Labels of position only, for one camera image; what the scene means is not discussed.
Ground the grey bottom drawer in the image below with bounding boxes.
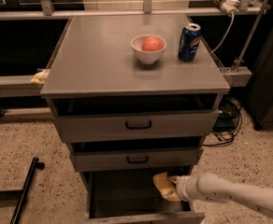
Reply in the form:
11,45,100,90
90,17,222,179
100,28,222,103
81,166,205,224

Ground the white power cable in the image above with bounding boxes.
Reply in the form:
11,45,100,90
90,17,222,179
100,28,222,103
209,11,236,55

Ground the grey metal rail frame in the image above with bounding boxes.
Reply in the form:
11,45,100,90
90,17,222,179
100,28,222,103
0,0,273,99

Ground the orange fruit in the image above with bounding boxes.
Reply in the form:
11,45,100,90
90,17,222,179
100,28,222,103
141,36,164,51

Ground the grey middle drawer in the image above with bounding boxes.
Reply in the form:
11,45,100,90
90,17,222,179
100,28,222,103
69,147,203,172

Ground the yellow sponge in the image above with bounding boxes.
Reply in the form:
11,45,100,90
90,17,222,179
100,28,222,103
152,172,175,199

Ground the black metal bar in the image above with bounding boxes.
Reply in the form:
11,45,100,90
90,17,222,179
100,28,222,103
0,157,45,224

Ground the grey drawer cabinet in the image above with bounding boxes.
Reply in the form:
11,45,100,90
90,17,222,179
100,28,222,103
39,14,231,224

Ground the dark grey cabinet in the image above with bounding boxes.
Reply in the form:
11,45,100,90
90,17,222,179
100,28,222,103
244,0,273,131

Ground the blue pepsi can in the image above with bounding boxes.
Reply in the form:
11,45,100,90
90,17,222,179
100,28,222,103
178,23,201,62

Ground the yellow crumpled cloth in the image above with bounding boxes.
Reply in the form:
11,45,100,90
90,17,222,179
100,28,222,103
31,69,50,85

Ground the black cable bundle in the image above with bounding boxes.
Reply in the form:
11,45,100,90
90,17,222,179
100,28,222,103
202,96,243,147

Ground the grey drawer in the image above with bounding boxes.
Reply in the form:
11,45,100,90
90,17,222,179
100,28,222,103
54,110,219,143
69,147,203,172
81,166,205,224

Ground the grey top drawer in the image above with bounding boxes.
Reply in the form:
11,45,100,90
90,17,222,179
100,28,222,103
54,110,219,143

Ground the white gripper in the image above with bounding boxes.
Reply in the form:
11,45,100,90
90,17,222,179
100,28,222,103
165,175,200,202

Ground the white ceramic bowl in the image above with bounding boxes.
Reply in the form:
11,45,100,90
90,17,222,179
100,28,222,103
131,35,166,64

